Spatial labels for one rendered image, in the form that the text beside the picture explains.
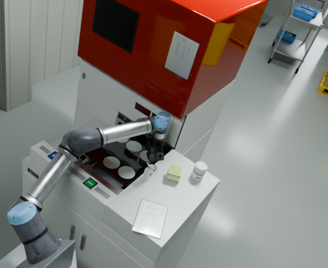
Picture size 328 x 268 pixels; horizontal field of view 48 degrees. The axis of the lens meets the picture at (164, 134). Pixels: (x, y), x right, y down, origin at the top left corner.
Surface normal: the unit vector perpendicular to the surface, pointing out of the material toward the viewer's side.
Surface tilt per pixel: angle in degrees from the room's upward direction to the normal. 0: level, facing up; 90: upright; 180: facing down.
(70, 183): 90
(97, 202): 90
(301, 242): 0
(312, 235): 0
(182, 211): 0
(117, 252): 90
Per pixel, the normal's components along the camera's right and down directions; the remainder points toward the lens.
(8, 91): 0.80, 0.51
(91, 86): -0.55, 0.42
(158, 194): 0.25, -0.75
